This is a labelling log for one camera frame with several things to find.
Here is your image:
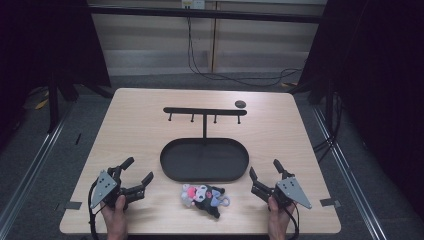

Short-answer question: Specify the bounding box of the black hook stand with tray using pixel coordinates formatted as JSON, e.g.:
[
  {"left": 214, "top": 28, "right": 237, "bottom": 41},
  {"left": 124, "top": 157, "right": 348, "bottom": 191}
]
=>
[{"left": 159, "top": 106, "right": 251, "bottom": 184}]

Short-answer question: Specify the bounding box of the person's left hand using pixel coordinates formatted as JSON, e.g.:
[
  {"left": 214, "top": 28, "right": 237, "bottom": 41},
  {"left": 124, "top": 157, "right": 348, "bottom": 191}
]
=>
[{"left": 100, "top": 194, "right": 129, "bottom": 240}]

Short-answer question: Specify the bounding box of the black white plush toy keychain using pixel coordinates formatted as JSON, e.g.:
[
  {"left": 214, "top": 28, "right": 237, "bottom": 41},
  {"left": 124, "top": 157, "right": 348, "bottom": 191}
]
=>
[{"left": 180, "top": 183, "right": 231, "bottom": 220}]

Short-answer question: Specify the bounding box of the metal floor rail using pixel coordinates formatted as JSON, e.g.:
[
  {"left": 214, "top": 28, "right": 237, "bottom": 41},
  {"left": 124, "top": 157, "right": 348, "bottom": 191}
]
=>
[
  {"left": 310, "top": 105, "right": 389, "bottom": 240},
  {"left": 0, "top": 106, "right": 69, "bottom": 234}
]

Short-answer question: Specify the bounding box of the person's right hand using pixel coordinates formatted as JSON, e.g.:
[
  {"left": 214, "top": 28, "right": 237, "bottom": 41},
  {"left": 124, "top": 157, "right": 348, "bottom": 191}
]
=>
[{"left": 267, "top": 195, "right": 297, "bottom": 240}]

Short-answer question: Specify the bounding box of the black floor cable bundle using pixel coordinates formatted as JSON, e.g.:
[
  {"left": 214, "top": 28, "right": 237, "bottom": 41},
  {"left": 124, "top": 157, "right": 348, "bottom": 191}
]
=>
[{"left": 312, "top": 91, "right": 345, "bottom": 165}]

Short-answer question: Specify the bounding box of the black horizontal frame bar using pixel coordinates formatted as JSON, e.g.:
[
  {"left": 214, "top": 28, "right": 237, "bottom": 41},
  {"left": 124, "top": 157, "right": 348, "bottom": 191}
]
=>
[{"left": 87, "top": 4, "right": 329, "bottom": 25}]

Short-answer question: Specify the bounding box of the black curtain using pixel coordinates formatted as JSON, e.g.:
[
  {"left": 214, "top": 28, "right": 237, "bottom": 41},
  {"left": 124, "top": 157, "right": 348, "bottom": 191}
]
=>
[
  {"left": 289, "top": 0, "right": 424, "bottom": 214},
  {"left": 0, "top": 0, "right": 112, "bottom": 153}
]

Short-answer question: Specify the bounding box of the black metal stand leg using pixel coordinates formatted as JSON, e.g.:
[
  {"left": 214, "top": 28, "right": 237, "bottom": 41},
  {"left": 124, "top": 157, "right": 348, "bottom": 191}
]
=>
[{"left": 45, "top": 74, "right": 62, "bottom": 134}]

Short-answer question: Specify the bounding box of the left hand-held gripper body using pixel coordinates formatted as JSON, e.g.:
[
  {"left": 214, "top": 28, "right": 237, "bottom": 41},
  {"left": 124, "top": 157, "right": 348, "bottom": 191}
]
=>
[{"left": 89, "top": 165, "right": 147, "bottom": 210}]

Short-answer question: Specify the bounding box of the yellow floor scrap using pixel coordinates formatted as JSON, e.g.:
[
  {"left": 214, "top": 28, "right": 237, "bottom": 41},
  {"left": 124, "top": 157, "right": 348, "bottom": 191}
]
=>
[{"left": 34, "top": 98, "right": 50, "bottom": 111}]

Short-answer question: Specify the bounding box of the black wall cable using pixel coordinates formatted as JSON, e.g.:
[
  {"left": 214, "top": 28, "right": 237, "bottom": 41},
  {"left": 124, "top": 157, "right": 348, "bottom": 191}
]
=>
[{"left": 185, "top": 15, "right": 304, "bottom": 89}]

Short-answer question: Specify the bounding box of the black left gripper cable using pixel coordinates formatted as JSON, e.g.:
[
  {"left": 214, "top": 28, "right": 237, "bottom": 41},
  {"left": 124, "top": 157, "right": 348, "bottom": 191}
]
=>
[{"left": 87, "top": 179, "right": 108, "bottom": 240}]

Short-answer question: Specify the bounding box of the grey tape piece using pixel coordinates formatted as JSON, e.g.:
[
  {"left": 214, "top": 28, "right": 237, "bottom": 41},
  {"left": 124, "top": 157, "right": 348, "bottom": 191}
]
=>
[
  {"left": 64, "top": 200, "right": 83, "bottom": 211},
  {"left": 319, "top": 197, "right": 342, "bottom": 208}
]

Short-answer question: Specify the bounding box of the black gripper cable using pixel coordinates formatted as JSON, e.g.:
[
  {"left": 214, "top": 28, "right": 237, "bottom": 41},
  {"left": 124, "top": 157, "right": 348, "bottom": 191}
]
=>
[
  {"left": 286, "top": 201, "right": 301, "bottom": 240},
  {"left": 87, "top": 179, "right": 108, "bottom": 240}
]

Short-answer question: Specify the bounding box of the white wall socket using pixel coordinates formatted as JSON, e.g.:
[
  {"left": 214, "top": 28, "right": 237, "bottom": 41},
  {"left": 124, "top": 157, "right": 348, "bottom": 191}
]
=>
[{"left": 181, "top": 0, "right": 206, "bottom": 10}]

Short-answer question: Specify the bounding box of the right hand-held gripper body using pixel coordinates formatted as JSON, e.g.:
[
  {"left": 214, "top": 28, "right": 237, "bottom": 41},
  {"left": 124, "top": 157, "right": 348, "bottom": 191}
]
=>
[{"left": 250, "top": 176, "right": 313, "bottom": 210}]

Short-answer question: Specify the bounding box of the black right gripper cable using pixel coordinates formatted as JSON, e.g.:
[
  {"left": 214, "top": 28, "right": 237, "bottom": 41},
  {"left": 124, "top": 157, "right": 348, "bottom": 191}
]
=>
[{"left": 286, "top": 201, "right": 301, "bottom": 240}]

